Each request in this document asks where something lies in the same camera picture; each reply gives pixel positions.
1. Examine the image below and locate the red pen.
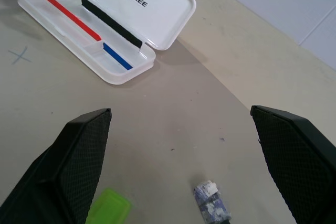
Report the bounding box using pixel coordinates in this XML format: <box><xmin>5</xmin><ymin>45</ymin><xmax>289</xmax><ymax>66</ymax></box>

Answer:
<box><xmin>41</xmin><ymin>0</ymin><xmax>102</xmax><ymax>42</ymax></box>

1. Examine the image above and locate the lime green eraser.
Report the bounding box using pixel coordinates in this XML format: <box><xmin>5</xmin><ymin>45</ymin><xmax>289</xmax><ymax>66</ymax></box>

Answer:
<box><xmin>85</xmin><ymin>188</ymin><xmax>133</xmax><ymax>224</ymax></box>

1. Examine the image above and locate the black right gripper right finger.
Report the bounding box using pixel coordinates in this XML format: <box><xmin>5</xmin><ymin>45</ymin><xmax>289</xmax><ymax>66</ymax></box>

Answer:
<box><xmin>250</xmin><ymin>105</ymin><xmax>336</xmax><ymax>224</ymax></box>

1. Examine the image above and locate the black stick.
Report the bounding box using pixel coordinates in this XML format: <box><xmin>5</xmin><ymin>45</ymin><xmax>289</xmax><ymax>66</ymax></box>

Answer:
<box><xmin>80</xmin><ymin>0</ymin><xmax>144</xmax><ymax>51</ymax></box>

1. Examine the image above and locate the white rectangular case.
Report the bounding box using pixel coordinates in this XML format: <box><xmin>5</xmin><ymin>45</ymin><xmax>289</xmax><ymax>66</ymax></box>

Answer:
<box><xmin>17</xmin><ymin>0</ymin><xmax>197</xmax><ymax>86</ymax></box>

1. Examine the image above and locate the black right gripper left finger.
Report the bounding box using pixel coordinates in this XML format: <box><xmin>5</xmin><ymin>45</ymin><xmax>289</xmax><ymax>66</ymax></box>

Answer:
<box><xmin>0</xmin><ymin>108</ymin><xmax>112</xmax><ymax>224</ymax></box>

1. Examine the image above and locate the blue white patterned eraser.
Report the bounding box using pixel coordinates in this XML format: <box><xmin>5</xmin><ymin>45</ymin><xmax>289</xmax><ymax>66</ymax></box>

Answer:
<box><xmin>193</xmin><ymin>179</ymin><xmax>232</xmax><ymax>224</ymax></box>

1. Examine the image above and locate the blue pen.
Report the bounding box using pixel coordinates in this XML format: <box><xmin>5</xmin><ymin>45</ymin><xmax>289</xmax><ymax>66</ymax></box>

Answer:
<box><xmin>102</xmin><ymin>42</ymin><xmax>133</xmax><ymax>71</ymax></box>

